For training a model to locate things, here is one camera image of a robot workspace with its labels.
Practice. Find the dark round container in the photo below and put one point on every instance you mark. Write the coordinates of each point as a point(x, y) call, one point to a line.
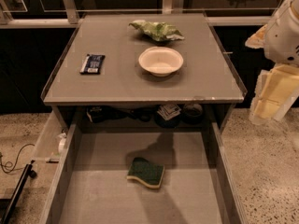
point(192, 114)

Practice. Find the white paper bowl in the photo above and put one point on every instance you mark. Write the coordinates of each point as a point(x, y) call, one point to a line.
point(160, 61)

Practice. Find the black items inside cabinet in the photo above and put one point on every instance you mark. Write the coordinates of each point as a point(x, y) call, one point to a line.
point(104, 112)

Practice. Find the grey cabinet with counter top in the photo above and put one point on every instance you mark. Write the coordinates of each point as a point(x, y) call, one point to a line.
point(111, 63)

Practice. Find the crumpled green chip bag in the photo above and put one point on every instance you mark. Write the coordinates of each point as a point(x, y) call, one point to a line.
point(158, 31)

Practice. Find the white bottle in bin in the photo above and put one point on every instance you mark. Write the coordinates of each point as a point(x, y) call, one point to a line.
point(61, 139)

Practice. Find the metal window frame rail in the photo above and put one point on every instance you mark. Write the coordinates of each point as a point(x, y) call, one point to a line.
point(220, 12)

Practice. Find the green and yellow sponge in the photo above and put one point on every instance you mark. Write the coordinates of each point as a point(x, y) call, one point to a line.
point(145, 172)

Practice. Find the black stand with wheel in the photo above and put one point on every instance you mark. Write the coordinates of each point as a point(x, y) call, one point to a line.
point(7, 205)

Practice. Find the white folded paper packet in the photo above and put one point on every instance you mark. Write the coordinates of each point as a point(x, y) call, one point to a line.
point(168, 111)

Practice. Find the open grey top drawer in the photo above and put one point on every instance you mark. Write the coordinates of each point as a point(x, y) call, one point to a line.
point(125, 172)

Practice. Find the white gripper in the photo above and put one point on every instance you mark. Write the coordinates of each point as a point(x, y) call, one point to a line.
point(282, 39)

